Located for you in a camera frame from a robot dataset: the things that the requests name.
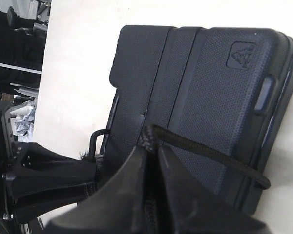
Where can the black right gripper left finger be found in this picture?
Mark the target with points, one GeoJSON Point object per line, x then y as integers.
{"type": "Point", "coordinates": [116, 208]}

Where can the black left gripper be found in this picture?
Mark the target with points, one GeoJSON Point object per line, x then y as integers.
{"type": "Point", "coordinates": [0, 165]}

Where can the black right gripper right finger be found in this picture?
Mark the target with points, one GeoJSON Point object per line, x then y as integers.
{"type": "Point", "coordinates": [189, 208]}

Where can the black plastic tool case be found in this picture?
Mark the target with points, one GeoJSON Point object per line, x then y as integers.
{"type": "Point", "coordinates": [227, 88]}

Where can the clutter on side table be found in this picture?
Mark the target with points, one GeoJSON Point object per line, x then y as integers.
{"type": "Point", "coordinates": [20, 46]}

